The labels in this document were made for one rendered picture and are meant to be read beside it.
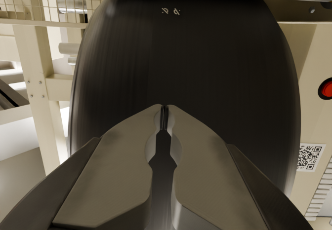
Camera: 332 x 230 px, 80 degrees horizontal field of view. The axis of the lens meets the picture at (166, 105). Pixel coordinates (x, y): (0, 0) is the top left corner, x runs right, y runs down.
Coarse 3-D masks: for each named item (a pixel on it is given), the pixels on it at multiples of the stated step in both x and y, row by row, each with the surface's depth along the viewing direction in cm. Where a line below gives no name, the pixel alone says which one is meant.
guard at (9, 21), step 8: (56, 0) 69; (96, 0) 69; (32, 8) 70; (40, 8) 70; (48, 8) 70; (72, 8) 70; (80, 8) 70; (8, 16) 71; (16, 16) 71; (16, 24) 71; (24, 24) 71; (32, 24) 71; (40, 24) 71; (48, 24) 71; (56, 24) 71; (64, 24) 71; (72, 24) 71; (80, 24) 71
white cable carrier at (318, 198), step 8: (328, 168) 47; (328, 176) 47; (320, 184) 49; (328, 184) 49; (320, 192) 49; (328, 192) 50; (312, 200) 51; (320, 200) 51; (312, 208) 52; (304, 216) 53; (312, 216) 53
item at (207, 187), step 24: (168, 120) 12; (192, 120) 11; (192, 144) 9; (216, 144) 9; (192, 168) 8; (216, 168) 8; (192, 192) 7; (216, 192) 7; (240, 192) 7; (192, 216) 6; (216, 216) 6; (240, 216) 6
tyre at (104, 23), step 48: (144, 0) 26; (192, 0) 26; (240, 0) 27; (96, 48) 23; (144, 48) 22; (192, 48) 22; (240, 48) 23; (288, 48) 27; (96, 96) 21; (144, 96) 21; (192, 96) 21; (240, 96) 21; (288, 96) 22; (240, 144) 21; (288, 144) 22; (288, 192) 25
